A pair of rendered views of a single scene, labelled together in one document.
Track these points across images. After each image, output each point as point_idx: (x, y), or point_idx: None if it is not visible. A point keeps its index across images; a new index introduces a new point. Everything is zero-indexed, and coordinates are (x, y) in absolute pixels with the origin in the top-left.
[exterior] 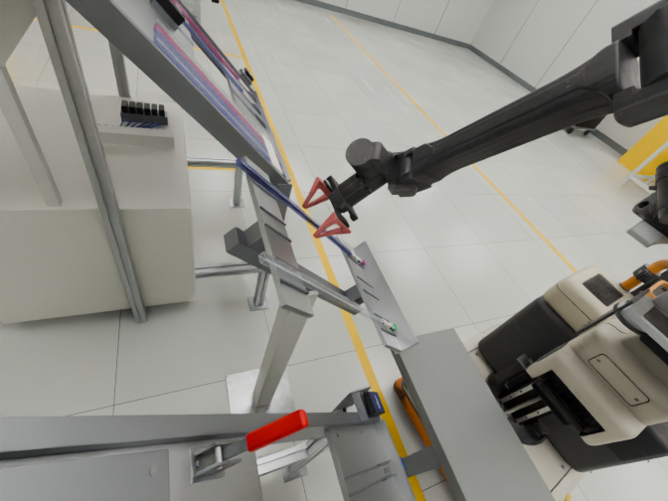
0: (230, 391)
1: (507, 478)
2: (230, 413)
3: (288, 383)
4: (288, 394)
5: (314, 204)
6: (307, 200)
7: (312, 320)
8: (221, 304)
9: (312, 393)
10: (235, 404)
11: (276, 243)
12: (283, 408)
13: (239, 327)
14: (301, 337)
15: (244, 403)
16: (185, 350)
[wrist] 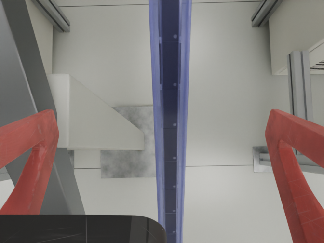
0: (151, 109)
1: None
2: (129, 106)
3: (145, 176)
4: (133, 173)
5: (280, 181)
6: (290, 128)
7: (226, 232)
8: (267, 110)
9: (128, 204)
10: (136, 112)
11: None
12: (119, 164)
13: (230, 128)
14: (203, 209)
15: (135, 122)
16: (209, 66)
